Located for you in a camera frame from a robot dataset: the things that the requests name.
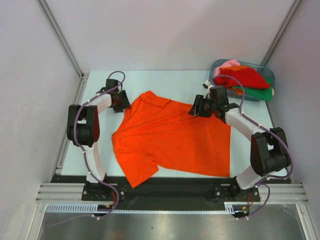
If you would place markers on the orange t shirt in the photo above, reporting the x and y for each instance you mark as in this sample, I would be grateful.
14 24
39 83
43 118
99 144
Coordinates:
157 132
238 90

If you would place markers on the aluminium frame rail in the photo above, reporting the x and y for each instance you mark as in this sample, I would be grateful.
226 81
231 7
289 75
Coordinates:
60 193

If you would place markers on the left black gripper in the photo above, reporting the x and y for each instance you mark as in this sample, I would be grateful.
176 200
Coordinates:
125 103

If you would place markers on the white slotted cable duct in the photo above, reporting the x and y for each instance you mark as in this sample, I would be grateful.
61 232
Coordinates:
104 208

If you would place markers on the green t shirt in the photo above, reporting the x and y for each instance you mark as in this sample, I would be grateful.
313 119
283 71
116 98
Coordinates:
260 94

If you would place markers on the pink t shirt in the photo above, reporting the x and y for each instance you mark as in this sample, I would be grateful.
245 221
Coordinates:
232 64

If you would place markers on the red t shirt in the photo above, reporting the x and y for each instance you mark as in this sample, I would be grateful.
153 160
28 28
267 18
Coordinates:
248 77

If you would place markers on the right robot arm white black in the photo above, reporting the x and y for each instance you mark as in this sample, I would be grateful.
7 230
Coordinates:
270 156

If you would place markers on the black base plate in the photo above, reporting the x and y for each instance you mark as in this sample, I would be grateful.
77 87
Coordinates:
166 193

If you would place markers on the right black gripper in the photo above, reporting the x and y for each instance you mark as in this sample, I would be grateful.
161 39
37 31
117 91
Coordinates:
197 108

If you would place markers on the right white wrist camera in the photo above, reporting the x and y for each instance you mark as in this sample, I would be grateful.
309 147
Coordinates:
207 85

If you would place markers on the blue plastic basket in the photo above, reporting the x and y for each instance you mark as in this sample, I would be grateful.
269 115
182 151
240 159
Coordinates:
264 71

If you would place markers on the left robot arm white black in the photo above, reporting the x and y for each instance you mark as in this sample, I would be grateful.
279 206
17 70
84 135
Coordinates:
83 125

